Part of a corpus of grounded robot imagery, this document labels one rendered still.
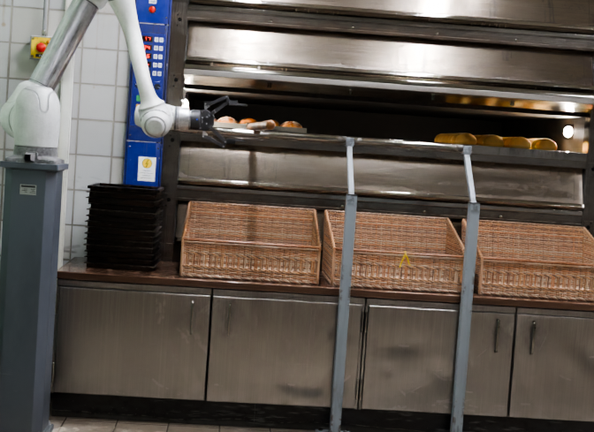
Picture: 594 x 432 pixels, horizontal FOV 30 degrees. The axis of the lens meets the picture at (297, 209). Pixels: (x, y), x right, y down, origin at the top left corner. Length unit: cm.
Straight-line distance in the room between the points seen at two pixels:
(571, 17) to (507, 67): 36
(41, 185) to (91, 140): 89
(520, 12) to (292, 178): 123
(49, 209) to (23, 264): 21
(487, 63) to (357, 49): 58
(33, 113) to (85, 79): 88
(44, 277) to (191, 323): 63
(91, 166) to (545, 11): 210
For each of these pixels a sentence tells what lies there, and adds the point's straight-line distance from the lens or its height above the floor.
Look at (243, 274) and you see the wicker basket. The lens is 438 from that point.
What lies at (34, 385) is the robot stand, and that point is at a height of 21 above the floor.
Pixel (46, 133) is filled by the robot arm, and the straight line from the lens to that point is 404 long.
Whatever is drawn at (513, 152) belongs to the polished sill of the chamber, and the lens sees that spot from 500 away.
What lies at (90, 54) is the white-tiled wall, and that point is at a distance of 489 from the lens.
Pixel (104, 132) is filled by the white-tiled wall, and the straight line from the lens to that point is 487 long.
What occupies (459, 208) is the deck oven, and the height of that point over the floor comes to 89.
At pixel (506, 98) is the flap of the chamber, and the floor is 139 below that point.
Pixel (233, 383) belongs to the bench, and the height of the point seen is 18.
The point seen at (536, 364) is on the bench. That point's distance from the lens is 455.
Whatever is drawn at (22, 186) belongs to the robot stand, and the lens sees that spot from 403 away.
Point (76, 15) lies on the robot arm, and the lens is 432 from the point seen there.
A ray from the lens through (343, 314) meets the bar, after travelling 431.
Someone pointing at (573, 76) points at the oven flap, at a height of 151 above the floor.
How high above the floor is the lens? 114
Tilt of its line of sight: 3 degrees down
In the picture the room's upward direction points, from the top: 4 degrees clockwise
